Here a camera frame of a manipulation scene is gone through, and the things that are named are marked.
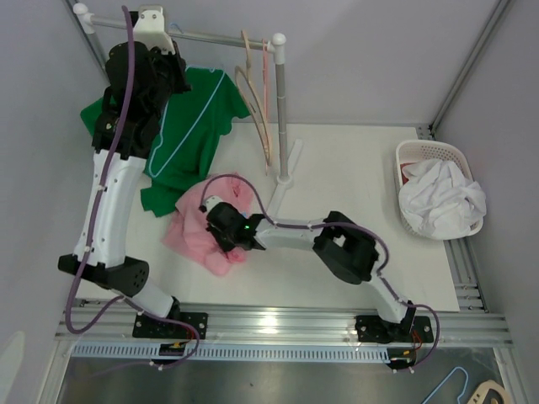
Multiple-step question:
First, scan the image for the green t shirt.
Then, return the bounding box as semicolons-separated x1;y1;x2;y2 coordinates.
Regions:
79;64;251;218

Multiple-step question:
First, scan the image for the beige wooden hanger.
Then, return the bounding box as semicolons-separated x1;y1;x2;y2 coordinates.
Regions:
234;29;274;173

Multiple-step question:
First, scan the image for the pink t shirt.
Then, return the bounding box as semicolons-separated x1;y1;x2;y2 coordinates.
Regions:
163;177;253;276

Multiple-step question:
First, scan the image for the coral red t shirt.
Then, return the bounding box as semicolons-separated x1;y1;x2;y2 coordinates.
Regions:
400;162;414;185

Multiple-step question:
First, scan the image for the white t shirt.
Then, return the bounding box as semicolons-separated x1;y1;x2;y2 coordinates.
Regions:
398;159;487;240

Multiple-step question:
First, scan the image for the blue plastic hanger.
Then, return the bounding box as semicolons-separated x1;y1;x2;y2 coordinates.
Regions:
146;65;236;187

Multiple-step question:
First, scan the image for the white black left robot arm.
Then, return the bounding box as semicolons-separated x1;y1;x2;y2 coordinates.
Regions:
58;41;190;338

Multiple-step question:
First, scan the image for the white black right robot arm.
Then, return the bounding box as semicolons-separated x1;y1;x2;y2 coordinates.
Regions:
199;196;416;341

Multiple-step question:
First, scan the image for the blue hanger on floor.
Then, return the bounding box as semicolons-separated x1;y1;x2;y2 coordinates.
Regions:
422;366;470;404

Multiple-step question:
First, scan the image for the wooden hanger on floor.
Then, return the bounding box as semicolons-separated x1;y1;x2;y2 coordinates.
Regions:
467;380;513;404

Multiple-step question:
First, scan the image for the silver white clothes rack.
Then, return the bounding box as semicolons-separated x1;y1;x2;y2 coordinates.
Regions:
66;1;303;216

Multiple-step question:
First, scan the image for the white perforated plastic basket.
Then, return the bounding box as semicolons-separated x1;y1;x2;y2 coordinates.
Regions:
395;140;483;237

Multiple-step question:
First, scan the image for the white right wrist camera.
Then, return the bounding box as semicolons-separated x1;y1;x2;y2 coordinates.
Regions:
199;195;223;213

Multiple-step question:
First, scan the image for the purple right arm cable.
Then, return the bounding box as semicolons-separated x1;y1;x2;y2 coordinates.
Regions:
198;173;441;373

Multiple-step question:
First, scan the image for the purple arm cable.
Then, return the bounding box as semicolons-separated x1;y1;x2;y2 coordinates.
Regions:
66;4;200;371
198;173;441;373

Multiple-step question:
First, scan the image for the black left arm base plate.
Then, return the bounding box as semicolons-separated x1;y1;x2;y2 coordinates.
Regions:
131;312;208;339

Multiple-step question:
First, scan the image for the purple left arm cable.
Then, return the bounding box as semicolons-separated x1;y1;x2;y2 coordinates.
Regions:
66;4;200;371

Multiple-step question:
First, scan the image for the aluminium rail frame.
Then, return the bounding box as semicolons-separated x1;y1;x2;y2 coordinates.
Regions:
72;299;514;348

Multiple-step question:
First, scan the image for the white slotted cable duct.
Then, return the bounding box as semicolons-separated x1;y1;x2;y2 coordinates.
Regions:
71;342;400;364

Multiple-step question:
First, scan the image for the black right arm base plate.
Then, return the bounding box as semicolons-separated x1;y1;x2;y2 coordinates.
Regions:
355;315;435;344

